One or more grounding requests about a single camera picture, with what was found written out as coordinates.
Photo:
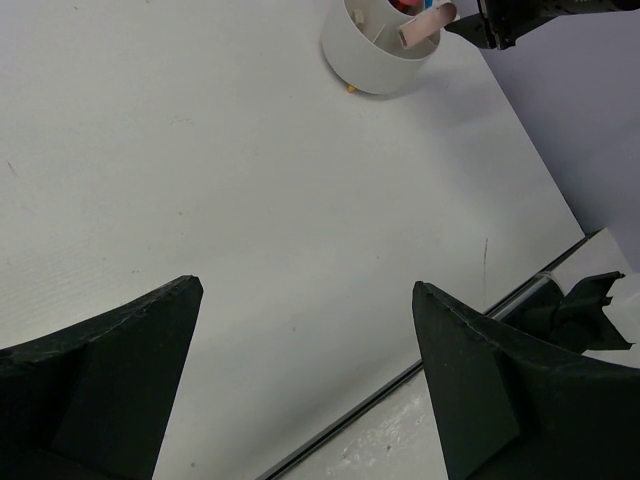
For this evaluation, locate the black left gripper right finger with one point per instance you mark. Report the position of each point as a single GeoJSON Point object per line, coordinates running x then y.
{"type": "Point", "coordinates": [510, 406]}

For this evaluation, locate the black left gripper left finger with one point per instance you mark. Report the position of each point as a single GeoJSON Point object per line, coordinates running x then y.
{"type": "Point", "coordinates": [93, 400]}

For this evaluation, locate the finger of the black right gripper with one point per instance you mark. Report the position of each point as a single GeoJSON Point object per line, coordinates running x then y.
{"type": "Point", "coordinates": [474, 29]}

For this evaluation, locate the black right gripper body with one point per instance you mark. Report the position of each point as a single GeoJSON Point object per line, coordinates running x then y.
{"type": "Point", "coordinates": [506, 21]}

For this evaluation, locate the orange highlighter cap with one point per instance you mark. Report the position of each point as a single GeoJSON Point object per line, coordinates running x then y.
{"type": "Point", "coordinates": [405, 6]}

